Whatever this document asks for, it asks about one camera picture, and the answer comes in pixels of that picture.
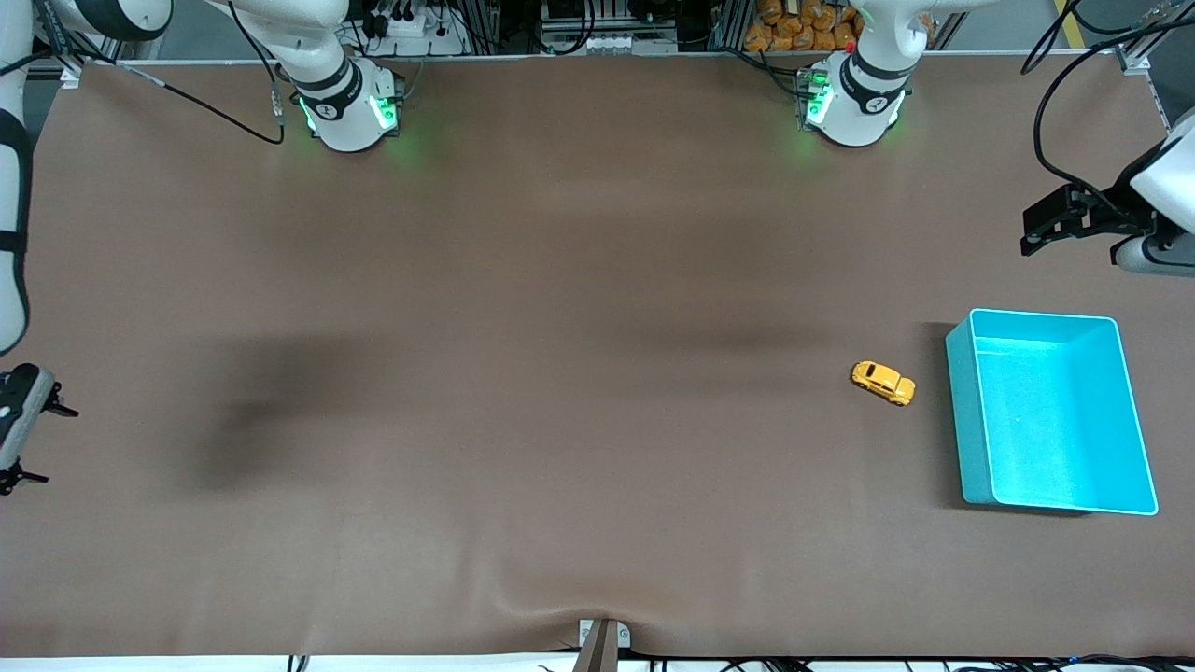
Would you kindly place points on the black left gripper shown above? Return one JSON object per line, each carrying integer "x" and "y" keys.
{"x": 1102, "y": 216}

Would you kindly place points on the yellow beetle toy car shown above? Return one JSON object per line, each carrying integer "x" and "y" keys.
{"x": 883, "y": 381}

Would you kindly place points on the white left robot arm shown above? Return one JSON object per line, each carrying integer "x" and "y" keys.
{"x": 854, "y": 112}

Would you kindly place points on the cyan plastic bin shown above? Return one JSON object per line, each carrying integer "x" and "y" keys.
{"x": 1055, "y": 429}

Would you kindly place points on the orange packaged goods pile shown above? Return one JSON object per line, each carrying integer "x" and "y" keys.
{"x": 794, "y": 28}

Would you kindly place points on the brown table mat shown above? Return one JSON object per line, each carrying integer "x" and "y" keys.
{"x": 597, "y": 280}

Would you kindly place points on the white power strip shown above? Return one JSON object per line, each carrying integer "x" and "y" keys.
{"x": 420, "y": 28}

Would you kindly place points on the metal mat clamp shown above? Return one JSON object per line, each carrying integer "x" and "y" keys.
{"x": 588, "y": 635}

